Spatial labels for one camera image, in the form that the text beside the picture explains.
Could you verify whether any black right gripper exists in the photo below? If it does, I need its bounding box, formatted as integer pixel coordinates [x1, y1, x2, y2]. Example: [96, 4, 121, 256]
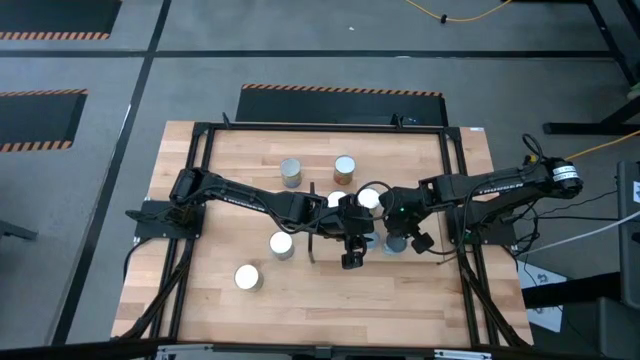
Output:
[380, 185, 436, 256]

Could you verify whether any tall oranges can green label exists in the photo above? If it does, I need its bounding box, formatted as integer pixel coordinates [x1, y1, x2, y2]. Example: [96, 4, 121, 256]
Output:
[356, 187, 383, 210]

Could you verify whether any short can teal white label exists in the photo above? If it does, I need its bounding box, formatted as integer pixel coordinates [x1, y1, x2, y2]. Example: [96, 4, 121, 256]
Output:
[383, 233, 409, 257]

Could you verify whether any tall can yellow orange label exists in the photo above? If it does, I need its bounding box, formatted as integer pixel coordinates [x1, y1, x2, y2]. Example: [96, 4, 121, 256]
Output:
[333, 154, 357, 187]

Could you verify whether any tall berries can blue label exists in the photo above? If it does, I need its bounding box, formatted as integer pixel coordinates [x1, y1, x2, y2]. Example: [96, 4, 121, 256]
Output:
[268, 230, 295, 262]

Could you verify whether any tall peaches can blue label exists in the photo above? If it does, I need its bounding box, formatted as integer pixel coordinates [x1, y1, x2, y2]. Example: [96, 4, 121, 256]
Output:
[279, 157, 303, 190]

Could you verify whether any black mat orange hazard stripe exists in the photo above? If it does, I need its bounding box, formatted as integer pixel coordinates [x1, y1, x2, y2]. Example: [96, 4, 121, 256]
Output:
[234, 83, 448, 127]
[0, 0, 123, 41]
[0, 88, 89, 154]

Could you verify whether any white paper sheet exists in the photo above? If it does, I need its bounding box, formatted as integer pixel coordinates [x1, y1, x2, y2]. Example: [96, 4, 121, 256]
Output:
[516, 259, 569, 334]

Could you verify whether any black crossbar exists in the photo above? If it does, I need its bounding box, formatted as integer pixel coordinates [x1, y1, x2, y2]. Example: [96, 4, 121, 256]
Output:
[0, 338, 640, 360]

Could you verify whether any grey chair leg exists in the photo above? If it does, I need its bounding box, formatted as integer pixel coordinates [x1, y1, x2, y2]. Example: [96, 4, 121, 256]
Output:
[0, 219, 39, 242]

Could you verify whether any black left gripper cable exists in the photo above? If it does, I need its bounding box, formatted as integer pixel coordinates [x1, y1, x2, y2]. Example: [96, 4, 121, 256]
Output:
[353, 179, 397, 206]

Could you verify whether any wooden shelf board black frame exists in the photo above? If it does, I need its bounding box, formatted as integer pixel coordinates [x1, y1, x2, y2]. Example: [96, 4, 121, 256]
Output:
[307, 181, 447, 265]

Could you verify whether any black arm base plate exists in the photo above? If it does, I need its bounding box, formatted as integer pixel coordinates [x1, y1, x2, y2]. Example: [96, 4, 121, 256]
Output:
[445, 205, 517, 247]
[124, 198, 206, 240]

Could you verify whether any black aluminium table frame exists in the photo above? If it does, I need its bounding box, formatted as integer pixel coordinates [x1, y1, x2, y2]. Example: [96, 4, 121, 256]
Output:
[112, 112, 534, 351]

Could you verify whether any silver frame bracket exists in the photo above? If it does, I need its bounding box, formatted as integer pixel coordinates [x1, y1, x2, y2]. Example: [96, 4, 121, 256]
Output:
[157, 343, 215, 360]
[433, 348, 494, 360]

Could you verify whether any black floor cable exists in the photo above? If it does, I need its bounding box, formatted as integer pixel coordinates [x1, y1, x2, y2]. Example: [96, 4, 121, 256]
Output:
[537, 188, 620, 221]

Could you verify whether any black desk leg frame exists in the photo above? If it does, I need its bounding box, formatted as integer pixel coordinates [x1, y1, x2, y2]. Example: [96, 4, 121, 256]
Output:
[542, 0, 640, 136]

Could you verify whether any yellow extension cable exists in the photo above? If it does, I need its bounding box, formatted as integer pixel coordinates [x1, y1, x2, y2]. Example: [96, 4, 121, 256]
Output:
[567, 128, 640, 161]
[404, 0, 514, 25]

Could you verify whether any white cable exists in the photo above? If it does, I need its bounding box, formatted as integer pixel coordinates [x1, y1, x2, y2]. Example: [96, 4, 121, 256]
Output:
[517, 209, 640, 256]

